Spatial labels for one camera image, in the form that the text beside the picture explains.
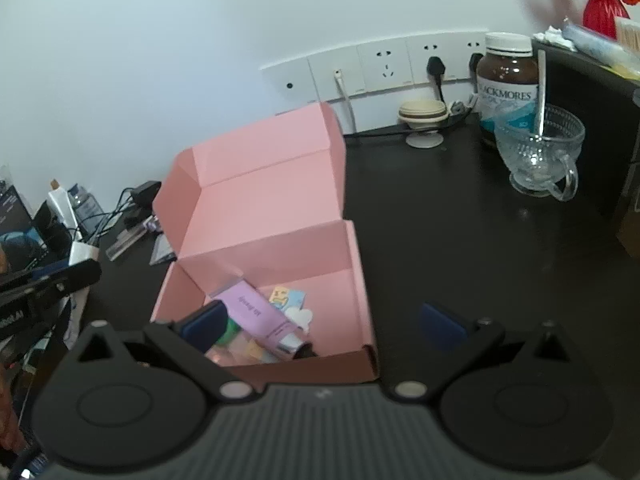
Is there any metal spoon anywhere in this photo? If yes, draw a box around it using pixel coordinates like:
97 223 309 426
534 49 549 139

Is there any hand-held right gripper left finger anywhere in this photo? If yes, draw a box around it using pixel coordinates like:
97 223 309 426
74 301 252 402

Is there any person's left hand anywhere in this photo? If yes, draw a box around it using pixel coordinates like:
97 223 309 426
0 360 26 454

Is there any white tube brown cap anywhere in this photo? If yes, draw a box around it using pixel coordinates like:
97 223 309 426
47 179 81 234

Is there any brown supplement bottle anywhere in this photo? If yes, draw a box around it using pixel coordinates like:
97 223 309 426
474 32 544 149

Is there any black wall plug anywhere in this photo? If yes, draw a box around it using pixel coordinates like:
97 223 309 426
426 56 448 104
468 52 484 97

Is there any white plug with cable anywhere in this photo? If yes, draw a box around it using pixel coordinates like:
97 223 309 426
333 68 357 137

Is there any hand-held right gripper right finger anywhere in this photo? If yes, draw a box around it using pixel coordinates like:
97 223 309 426
392 301 572 402

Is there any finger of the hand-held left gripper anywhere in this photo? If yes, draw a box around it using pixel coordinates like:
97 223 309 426
27 262 71 281
0 258 104 312

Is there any red vase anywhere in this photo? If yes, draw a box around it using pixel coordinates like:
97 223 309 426
582 0 631 42

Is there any small black speaker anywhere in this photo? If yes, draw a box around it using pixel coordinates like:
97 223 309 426
32 204 74 257

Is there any beige round suction holder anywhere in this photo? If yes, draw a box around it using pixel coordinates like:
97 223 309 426
398 99 450 150

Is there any white wall socket panel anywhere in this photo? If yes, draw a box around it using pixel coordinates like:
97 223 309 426
258 28 491 117

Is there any black side cabinet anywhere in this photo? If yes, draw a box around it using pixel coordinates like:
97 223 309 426
532 39 640 222

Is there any black power adapter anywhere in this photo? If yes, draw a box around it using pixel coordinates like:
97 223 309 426
129 180 162 209

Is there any black monitor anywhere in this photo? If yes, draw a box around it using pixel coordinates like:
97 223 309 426
0 182 47 277

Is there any bagged colourful sticker card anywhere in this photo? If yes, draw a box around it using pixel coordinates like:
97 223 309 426
269 285 314 334

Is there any white crumpled tissue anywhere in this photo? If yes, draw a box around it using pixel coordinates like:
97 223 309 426
532 24 577 52

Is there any black wooden desktop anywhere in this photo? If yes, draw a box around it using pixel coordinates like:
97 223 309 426
64 109 640 392

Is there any black cable bundle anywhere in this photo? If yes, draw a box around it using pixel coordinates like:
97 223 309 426
75 186 151 251

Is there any pale blue plastic packet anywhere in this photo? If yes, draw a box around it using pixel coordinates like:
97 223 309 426
562 18 640 69

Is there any purple cosmetic tube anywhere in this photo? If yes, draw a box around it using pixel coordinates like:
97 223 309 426
209 279 315 360

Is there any clear bottle blue label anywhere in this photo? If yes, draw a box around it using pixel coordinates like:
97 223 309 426
67 184 104 234

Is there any clear glass cup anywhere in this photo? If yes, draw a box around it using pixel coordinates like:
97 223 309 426
493 103 586 203

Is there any pink cardboard box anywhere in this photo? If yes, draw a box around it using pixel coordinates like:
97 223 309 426
149 101 380 384

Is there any green toy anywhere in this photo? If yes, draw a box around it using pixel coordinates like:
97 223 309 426
219 317 242 347

